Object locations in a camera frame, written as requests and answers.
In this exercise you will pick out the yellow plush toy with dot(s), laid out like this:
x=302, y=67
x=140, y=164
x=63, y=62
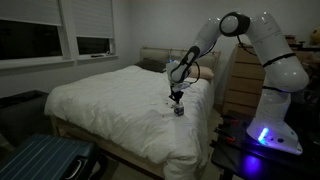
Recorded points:
x=315, y=36

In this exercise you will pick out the wooden bed frame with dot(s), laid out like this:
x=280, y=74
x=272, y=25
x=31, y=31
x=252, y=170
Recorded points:
x=113, y=148

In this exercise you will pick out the dark blue suitcase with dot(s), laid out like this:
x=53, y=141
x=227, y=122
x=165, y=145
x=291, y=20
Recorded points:
x=40, y=156

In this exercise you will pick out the flat black remote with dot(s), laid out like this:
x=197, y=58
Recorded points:
x=97, y=55

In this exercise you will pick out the wide dark window pane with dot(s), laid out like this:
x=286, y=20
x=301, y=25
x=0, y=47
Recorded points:
x=30, y=41

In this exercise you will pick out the wide white window blind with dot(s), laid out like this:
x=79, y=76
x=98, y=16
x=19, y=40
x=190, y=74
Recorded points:
x=30, y=11

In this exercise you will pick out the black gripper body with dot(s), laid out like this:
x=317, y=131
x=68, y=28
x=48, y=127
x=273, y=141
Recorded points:
x=176, y=92

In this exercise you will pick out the wooden dresser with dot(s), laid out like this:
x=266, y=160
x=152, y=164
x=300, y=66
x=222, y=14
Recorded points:
x=240, y=86

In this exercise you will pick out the small glass jar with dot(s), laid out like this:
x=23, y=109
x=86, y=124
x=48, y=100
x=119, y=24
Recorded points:
x=179, y=110

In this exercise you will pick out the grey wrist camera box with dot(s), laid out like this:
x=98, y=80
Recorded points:
x=185, y=85

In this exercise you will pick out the dark pillow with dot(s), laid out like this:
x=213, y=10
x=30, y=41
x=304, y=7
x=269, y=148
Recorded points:
x=151, y=65

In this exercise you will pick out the white window sill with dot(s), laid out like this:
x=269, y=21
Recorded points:
x=50, y=62

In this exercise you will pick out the red black clamp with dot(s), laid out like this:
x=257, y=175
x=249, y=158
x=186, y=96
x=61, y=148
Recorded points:
x=230, y=120
x=225, y=136

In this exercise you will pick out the narrow white window blind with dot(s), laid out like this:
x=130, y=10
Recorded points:
x=93, y=18

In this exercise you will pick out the small brown box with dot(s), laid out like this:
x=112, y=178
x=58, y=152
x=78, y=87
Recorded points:
x=290, y=38

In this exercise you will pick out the narrow dark window pane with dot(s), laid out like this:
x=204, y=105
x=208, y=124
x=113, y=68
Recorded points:
x=93, y=45

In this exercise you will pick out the beige bed headboard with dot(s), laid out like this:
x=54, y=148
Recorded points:
x=150, y=53

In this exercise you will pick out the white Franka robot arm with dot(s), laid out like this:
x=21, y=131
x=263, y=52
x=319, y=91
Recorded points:
x=280, y=66

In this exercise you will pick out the white quilted duvet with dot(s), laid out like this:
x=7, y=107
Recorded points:
x=116, y=100

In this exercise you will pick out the black robot table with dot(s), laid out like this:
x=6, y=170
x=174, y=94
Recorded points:
x=233, y=156

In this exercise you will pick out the pink pillow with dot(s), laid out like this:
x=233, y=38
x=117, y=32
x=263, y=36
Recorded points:
x=204, y=73

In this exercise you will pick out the dark ottoman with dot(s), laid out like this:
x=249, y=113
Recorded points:
x=23, y=116

